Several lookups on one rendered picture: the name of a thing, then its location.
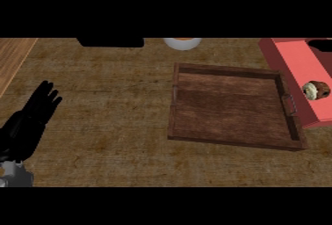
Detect brown wooden tray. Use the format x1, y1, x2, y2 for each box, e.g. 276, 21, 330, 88
165, 62, 310, 152

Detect black appliance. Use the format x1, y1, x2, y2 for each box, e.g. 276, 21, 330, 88
75, 37, 145, 48

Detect brown cupcake with white frosting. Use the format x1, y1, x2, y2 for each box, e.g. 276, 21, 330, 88
301, 80, 332, 101

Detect red rectangular box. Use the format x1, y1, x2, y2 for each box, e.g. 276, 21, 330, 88
257, 37, 332, 130

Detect white cup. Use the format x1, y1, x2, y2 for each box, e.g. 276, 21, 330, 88
162, 37, 204, 51

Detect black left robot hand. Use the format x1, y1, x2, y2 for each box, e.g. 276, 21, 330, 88
0, 80, 63, 163

